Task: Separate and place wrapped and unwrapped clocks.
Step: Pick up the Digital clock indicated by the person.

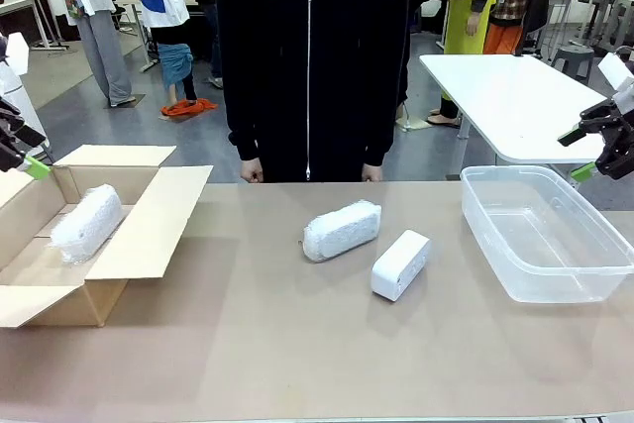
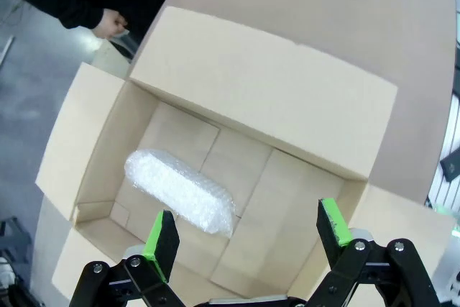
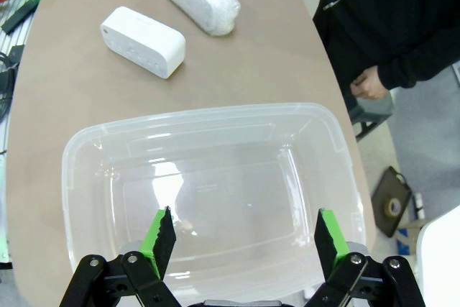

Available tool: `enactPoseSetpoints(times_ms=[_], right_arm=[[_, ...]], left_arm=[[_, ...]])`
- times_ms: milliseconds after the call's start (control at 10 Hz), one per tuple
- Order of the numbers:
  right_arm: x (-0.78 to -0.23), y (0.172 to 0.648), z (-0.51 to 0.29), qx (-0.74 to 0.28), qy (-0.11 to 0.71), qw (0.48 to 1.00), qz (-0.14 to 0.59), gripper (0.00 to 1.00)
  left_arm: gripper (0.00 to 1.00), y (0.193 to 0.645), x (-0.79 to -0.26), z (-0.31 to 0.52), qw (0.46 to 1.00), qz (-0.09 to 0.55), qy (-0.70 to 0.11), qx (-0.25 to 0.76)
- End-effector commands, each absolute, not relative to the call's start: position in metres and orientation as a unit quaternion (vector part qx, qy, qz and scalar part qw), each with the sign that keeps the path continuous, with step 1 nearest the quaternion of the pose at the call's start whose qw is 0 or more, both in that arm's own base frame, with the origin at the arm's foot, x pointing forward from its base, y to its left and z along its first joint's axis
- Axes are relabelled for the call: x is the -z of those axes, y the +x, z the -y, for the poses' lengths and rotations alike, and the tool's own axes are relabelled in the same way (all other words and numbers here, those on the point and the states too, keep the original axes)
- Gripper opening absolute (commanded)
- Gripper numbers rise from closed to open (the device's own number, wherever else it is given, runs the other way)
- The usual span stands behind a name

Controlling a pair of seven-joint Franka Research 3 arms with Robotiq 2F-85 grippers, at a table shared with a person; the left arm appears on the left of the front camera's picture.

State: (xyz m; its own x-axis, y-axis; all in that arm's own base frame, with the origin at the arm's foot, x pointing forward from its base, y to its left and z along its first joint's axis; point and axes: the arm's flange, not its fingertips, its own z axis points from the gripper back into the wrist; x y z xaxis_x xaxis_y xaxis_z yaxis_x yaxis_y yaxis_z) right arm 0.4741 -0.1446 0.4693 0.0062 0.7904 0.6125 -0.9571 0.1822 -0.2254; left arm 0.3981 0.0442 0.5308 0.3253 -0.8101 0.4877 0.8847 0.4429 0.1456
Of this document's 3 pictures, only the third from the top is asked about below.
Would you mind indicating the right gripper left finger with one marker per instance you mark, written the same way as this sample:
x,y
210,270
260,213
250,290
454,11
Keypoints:
x,y
163,242

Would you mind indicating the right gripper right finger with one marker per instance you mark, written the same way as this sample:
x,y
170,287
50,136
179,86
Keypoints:
x,y
328,246

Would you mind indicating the person's left forearm black sleeve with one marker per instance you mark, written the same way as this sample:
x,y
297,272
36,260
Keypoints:
x,y
413,69

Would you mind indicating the unwrapped white clock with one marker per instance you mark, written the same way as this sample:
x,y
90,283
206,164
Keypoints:
x,y
143,41

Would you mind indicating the person's left hand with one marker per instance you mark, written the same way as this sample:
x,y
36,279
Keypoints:
x,y
370,86

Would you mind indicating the brown tape roll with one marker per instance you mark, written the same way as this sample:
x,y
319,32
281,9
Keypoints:
x,y
390,207

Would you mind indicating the black flat case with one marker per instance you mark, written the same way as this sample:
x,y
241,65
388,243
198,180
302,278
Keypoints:
x,y
384,192

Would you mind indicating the cardboard box blue print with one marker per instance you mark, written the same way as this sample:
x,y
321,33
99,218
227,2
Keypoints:
x,y
408,238

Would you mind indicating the clear plastic bin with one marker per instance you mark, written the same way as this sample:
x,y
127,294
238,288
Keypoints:
x,y
215,163

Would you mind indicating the white table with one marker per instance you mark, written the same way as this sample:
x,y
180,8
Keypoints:
x,y
442,260

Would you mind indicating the grey stool black legs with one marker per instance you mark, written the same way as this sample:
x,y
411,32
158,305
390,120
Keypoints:
x,y
373,109

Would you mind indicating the person torso black hoodie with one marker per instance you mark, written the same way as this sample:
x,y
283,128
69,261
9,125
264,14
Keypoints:
x,y
388,5

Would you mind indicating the black bar device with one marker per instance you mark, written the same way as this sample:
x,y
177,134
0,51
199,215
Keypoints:
x,y
19,16

